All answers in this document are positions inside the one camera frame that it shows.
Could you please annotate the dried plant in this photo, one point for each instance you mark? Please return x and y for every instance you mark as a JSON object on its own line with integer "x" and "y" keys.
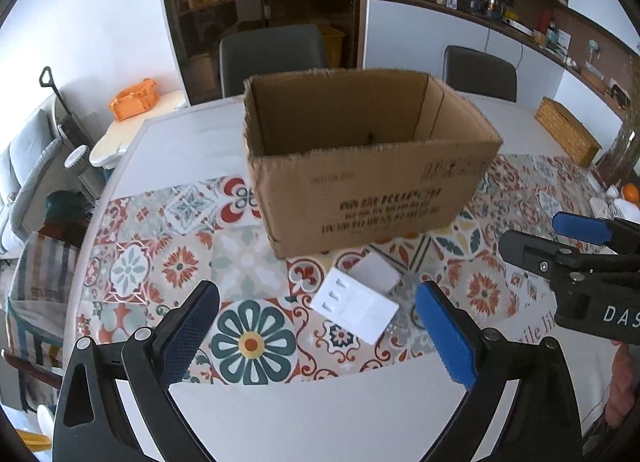
{"x": 625, "y": 147}

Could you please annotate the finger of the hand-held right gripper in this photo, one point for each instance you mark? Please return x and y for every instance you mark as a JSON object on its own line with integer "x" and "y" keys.
{"x": 580, "y": 227}
{"x": 540, "y": 254}

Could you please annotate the white power strip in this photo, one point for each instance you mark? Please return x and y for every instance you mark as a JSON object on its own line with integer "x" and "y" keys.
{"x": 360, "y": 309}

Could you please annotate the dark grey chair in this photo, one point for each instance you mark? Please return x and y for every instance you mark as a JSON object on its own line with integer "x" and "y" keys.
{"x": 480, "y": 72}
{"x": 270, "y": 57}

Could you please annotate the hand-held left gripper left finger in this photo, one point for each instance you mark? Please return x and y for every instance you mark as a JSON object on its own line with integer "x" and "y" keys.
{"x": 187, "y": 337}

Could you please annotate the grey sofa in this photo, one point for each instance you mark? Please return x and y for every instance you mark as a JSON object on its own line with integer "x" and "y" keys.
{"x": 25, "y": 172}

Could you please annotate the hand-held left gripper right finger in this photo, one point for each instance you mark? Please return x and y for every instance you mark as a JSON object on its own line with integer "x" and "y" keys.
{"x": 447, "y": 337}

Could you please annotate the wooden wall shelf with items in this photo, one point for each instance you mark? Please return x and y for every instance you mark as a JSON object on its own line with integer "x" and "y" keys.
{"x": 525, "y": 12}

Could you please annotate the striped cloth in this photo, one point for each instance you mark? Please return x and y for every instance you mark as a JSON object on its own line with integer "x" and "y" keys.
{"x": 42, "y": 287}

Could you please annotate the wicker basket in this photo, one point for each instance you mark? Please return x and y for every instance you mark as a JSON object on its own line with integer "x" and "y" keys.
{"x": 567, "y": 132}

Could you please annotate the cardboard box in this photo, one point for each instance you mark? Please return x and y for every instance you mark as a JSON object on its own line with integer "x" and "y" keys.
{"x": 370, "y": 192}

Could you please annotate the upright vacuum cleaner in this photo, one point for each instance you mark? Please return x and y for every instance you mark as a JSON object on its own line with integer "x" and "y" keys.
{"x": 72, "y": 142}

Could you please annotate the floral patterned table runner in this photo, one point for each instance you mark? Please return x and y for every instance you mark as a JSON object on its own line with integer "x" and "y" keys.
{"x": 165, "y": 262}

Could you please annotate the person's right forearm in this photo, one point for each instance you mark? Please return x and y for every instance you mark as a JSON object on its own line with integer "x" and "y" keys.
{"x": 617, "y": 382}

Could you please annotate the white printed bag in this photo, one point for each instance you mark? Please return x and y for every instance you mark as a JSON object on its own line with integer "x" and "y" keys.
{"x": 617, "y": 209}

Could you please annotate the orange plastic basket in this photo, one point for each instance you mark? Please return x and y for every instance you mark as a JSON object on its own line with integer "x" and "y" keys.
{"x": 132, "y": 99}

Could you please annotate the small white box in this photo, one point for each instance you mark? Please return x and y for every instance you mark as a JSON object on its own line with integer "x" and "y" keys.
{"x": 375, "y": 272}

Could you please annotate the white side table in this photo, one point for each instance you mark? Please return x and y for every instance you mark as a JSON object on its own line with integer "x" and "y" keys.
{"x": 112, "y": 142}

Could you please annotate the dark wooden shelf cabinet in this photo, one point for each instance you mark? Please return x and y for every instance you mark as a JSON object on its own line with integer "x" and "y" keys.
{"x": 210, "y": 2}

